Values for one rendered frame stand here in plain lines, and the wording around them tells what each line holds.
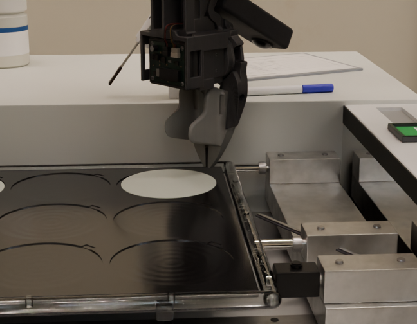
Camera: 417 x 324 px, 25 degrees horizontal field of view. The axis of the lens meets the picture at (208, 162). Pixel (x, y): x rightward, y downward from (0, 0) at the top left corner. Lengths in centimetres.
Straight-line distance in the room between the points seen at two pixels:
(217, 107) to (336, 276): 30
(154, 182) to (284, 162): 15
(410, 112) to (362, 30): 191
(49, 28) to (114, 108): 160
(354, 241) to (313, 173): 24
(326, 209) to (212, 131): 14
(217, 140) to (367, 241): 24
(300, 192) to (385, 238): 21
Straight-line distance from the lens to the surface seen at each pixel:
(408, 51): 305
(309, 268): 75
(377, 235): 82
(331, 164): 105
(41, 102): 108
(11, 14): 130
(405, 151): 89
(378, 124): 99
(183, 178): 99
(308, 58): 134
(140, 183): 98
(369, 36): 297
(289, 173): 105
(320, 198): 100
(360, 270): 74
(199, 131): 97
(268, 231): 104
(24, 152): 108
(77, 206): 92
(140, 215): 89
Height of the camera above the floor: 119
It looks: 16 degrees down
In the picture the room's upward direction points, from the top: straight up
